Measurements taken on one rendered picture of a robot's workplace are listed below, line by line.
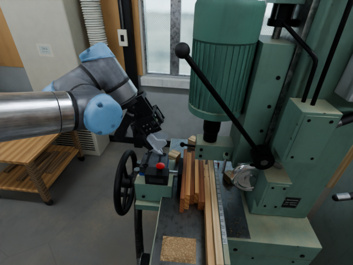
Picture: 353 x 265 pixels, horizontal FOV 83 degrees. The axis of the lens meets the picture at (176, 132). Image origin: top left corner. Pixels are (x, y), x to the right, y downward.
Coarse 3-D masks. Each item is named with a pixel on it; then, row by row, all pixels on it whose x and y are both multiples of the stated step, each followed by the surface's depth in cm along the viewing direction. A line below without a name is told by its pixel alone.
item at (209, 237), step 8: (208, 168) 81; (208, 192) 71; (208, 200) 68; (208, 208) 65; (208, 216) 63; (208, 224) 61; (208, 232) 59; (208, 240) 57; (208, 248) 55; (208, 256) 53; (208, 264) 52
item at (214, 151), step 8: (200, 136) 76; (224, 136) 77; (200, 144) 72; (208, 144) 72; (216, 144) 72; (224, 144) 73; (232, 144) 73; (200, 152) 74; (208, 152) 74; (216, 152) 73; (232, 152) 73
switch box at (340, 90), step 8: (352, 56) 45; (352, 64) 45; (344, 72) 47; (352, 72) 44; (344, 80) 47; (352, 80) 44; (336, 88) 49; (344, 88) 46; (352, 88) 44; (344, 96) 46; (352, 96) 44
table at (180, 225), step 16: (176, 144) 100; (176, 192) 75; (144, 208) 75; (160, 208) 69; (176, 208) 70; (192, 208) 70; (160, 224) 65; (176, 224) 65; (192, 224) 65; (160, 240) 60
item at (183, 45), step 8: (176, 48) 44; (184, 48) 43; (184, 56) 44; (192, 64) 46; (200, 72) 47; (208, 80) 48; (208, 88) 49; (216, 96) 49; (224, 104) 51; (232, 120) 53; (240, 128) 54; (248, 136) 55; (256, 152) 58; (264, 152) 57; (256, 160) 57; (264, 160) 57; (272, 160) 57; (264, 168) 59; (280, 168) 60
